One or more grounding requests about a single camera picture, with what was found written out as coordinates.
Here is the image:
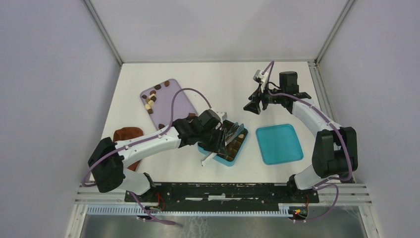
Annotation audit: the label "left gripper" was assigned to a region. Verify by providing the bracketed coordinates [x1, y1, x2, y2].
[198, 125, 227, 155]

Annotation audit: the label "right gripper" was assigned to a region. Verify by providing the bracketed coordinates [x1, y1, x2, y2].
[243, 82, 285, 115]

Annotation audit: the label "metal kitchen tongs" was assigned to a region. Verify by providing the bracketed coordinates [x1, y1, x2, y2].
[201, 122, 245, 167]

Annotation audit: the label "teal chocolate box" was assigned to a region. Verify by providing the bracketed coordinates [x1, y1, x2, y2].
[197, 119, 249, 168]

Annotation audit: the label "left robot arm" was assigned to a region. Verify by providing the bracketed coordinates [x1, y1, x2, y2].
[88, 109, 227, 202]

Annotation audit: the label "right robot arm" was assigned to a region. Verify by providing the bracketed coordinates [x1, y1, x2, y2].
[243, 70, 358, 202]

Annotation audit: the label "teal box lid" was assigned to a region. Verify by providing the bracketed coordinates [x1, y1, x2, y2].
[256, 124, 304, 166]

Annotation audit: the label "purple tray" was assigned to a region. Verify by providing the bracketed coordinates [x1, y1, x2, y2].
[140, 79, 198, 130]

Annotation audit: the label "brown cloth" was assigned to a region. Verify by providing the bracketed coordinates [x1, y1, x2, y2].
[112, 127, 145, 172]

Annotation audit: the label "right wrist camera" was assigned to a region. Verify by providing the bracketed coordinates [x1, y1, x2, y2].
[253, 70, 268, 87]

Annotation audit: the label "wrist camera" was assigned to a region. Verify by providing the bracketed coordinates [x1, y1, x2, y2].
[215, 112, 227, 122]
[253, 70, 268, 87]

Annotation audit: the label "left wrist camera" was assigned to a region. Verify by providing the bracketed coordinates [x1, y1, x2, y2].
[215, 112, 227, 122]

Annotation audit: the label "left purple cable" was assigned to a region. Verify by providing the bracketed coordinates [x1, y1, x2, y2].
[82, 87, 213, 226]

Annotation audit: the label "purple cable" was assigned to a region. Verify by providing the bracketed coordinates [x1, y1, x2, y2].
[82, 87, 213, 226]
[261, 60, 353, 222]

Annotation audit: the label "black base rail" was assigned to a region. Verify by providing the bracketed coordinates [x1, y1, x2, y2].
[138, 182, 319, 212]

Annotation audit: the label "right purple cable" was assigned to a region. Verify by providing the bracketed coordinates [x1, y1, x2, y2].
[261, 60, 353, 222]

